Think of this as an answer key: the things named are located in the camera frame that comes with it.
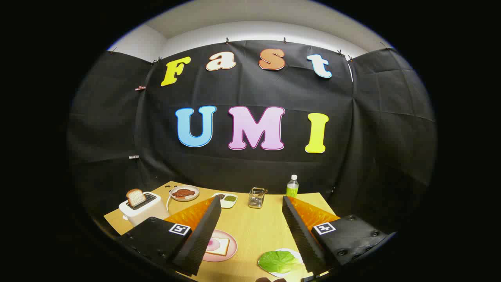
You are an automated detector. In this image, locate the green lettuce leaf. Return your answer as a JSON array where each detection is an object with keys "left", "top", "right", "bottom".
[{"left": 258, "top": 250, "right": 302, "bottom": 274}]

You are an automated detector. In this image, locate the green label plastic bottle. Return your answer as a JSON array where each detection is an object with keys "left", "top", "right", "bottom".
[{"left": 286, "top": 175, "right": 299, "bottom": 198}]

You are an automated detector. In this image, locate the white toaster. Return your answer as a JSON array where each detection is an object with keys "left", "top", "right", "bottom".
[{"left": 119, "top": 191, "right": 169, "bottom": 227}]

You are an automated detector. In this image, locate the small grey round plate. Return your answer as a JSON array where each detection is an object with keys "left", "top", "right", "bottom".
[{"left": 169, "top": 185, "right": 200, "bottom": 202}]

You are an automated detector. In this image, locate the black backdrop cloth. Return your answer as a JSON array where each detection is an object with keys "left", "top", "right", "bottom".
[{"left": 67, "top": 39, "right": 437, "bottom": 235}]

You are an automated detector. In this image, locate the white divided dish with beans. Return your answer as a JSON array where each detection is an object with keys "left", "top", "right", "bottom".
[{"left": 212, "top": 192, "right": 238, "bottom": 209}]

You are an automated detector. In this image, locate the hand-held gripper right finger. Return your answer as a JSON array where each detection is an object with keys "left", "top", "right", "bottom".
[{"left": 282, "top": 195, "right": 396, "bottom": 275}]

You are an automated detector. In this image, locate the metal wire holder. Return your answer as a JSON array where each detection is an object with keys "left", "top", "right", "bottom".
[{"left": 249, "top": 187, "right": 268, "bottom": 209}]

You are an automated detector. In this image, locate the white bread slice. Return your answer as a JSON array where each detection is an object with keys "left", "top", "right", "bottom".
[{"left": 206, "top": 237, "right": 230, "bottom": 256}]

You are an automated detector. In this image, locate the toasted bread slice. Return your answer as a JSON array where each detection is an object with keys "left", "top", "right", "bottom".
[{"left": 126, "top": 188, "right": 147, "bottom": 208}]

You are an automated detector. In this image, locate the pink plate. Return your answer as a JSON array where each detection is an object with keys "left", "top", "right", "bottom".
[{"left": 202, "top": 230, "right": 238, "bottom": 262}]

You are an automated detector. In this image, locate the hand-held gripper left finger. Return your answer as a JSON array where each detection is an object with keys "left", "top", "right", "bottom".
[{"left": 117, "top": 196, "right": 222, "bottom": 277}]

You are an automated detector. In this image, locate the white plate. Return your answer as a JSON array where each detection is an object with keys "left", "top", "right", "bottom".
[{"left": 270, "top": 248, "right": 310, "bottom": 278}]

